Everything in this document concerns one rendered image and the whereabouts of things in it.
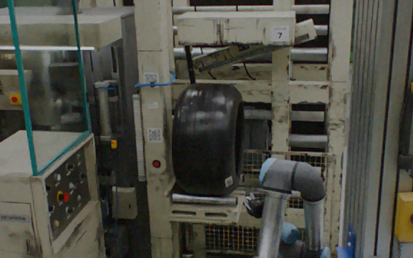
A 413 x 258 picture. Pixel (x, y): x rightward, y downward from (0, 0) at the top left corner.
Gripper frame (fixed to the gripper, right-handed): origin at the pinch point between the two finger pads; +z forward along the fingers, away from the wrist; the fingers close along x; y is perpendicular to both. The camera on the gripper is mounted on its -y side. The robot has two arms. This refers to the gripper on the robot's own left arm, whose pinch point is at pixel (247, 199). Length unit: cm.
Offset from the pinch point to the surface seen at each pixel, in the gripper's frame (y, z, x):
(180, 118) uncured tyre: 36.9, 32.6, 6.3
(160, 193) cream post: -8, 48, 26
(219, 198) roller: -9.5, 20.8, 5.1
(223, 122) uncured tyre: 32.4, 18.5, -8.4
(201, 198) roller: -7.8, 26.9, 12.3
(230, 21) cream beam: 59, 55, -45
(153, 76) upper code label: 52, 55, 4
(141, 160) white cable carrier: 10, 57, 27
